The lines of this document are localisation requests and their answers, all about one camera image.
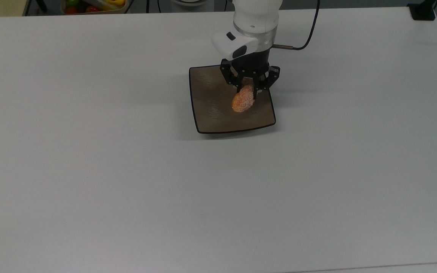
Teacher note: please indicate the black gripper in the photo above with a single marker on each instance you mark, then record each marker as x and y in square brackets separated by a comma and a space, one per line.
[252, 64]

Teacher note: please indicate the orange crusty bread roll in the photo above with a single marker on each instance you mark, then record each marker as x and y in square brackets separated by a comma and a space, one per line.
[242, 99]

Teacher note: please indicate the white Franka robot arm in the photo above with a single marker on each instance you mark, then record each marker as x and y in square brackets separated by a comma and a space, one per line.
[256, 19]

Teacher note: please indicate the square brown ceramic plate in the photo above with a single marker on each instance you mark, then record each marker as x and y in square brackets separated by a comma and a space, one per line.
[214, 106]

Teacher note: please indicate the basket of toy fruit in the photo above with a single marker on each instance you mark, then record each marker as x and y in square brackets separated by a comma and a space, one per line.
[93, 5]

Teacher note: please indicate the black table clamp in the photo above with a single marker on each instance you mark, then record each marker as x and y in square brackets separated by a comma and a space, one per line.
[422, 11]

